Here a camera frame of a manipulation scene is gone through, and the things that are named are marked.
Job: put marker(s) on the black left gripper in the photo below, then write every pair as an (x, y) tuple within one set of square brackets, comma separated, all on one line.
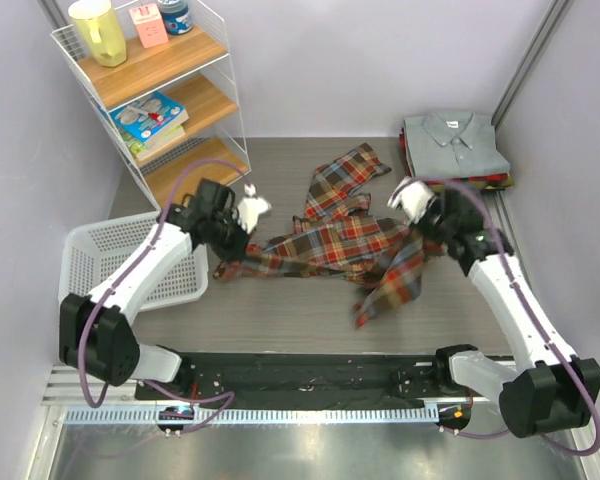
[(238, 251)]

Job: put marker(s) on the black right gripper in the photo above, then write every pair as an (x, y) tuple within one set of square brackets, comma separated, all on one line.
[(437, 203)]

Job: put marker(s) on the brown red plaid shirt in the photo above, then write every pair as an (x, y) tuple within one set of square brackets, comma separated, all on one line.
[(337, 236)]

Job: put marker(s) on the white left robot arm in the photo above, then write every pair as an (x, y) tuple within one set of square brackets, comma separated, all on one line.
[(95, 330)]

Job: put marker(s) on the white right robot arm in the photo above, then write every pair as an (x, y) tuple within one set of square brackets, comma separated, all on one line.
[(549, 388)]

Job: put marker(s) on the folded grey shirt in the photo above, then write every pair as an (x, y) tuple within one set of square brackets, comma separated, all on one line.
[(453, 145)]

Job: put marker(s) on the green book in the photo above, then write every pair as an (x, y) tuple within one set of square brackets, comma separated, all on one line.
[(145, 151)]

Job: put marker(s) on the blue book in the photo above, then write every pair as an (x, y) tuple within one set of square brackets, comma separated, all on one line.
[(150, 116)]

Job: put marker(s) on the white plastic basket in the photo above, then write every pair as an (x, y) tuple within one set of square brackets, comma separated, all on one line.
[(95, 251)]

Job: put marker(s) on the blue white jar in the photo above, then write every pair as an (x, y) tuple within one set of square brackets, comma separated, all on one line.
[(176, 16)]

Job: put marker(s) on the pink box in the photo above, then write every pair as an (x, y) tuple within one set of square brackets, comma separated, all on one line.
[(149, 25)]

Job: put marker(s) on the yellow pitcher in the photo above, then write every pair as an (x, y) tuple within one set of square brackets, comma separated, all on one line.
[(97, 23)]

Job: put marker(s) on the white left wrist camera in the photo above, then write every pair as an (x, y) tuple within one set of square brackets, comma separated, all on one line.
[(250, 208)]

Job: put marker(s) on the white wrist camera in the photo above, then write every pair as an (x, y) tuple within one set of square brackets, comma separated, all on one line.
[(250, 208), (413, 198)]

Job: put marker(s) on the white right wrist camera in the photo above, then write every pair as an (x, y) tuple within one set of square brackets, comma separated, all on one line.
[(413, 198)]

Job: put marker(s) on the white wire wooden shelf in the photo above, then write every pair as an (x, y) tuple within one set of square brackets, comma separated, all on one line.
[(196, 70)]

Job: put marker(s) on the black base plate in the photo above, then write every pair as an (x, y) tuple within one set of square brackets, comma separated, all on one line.
[(307, 382)]

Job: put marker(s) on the white slotted cable duct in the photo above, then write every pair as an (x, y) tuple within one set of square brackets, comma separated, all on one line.
[(156, 414)]

